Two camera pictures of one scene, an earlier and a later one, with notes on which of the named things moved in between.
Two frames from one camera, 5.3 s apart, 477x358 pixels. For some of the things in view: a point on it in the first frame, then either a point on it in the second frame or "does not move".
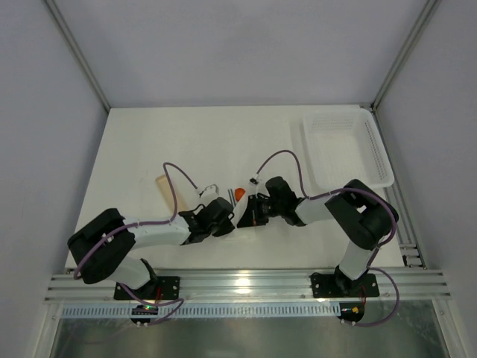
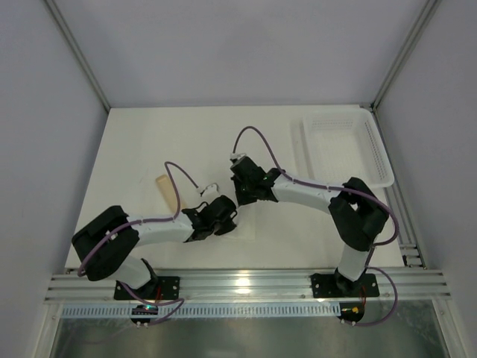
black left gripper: x=224 y=217 does not move
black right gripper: x=247 y=213 → x=241 y=183
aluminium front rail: x=197 y=285 does not move
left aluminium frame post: x=79 y=52 does not move
